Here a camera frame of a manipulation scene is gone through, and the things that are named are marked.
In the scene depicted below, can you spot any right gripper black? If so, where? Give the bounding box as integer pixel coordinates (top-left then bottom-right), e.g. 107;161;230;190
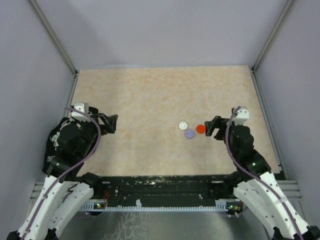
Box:
205;115;243;158

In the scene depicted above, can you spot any orange earbud charging case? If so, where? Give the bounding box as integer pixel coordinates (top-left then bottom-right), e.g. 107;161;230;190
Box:
196;124;206;134

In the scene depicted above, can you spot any white earbud charging case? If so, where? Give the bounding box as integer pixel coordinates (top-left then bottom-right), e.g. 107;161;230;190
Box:
178;121;189;131

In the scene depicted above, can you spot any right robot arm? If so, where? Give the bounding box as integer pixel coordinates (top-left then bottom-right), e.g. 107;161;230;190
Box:
204;116;320;240

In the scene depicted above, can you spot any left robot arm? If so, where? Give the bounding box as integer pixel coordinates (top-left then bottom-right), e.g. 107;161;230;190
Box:
7;105;118;240

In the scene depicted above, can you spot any black floral printed cloth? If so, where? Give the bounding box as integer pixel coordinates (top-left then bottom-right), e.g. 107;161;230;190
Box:
42;117;77;178

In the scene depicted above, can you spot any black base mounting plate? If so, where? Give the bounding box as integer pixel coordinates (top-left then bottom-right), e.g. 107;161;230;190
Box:
74;174;253;208

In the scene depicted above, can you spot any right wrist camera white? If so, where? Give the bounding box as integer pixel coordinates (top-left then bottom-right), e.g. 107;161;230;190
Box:
232;106;250;126

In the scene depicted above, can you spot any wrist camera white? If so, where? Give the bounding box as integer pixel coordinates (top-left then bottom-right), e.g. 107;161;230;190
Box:
232;106;250;126
71;102;90;122

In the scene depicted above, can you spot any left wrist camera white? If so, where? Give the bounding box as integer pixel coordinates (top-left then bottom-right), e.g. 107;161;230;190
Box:
71;102;90;122

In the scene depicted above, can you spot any aluminium frame corner post right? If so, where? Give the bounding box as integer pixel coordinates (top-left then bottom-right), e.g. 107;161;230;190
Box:
249;0;296;74

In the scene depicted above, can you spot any aluminium frame corner post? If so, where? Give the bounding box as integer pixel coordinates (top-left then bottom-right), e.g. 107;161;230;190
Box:
249;0;296;74
26;0;80;78

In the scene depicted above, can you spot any white slotted cable duct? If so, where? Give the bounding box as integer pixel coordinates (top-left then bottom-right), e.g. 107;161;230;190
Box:
79;200;242;211

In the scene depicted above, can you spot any aluminium frame corner post left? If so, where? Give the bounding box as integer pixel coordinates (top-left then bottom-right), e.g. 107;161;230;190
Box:
26;0;80;78

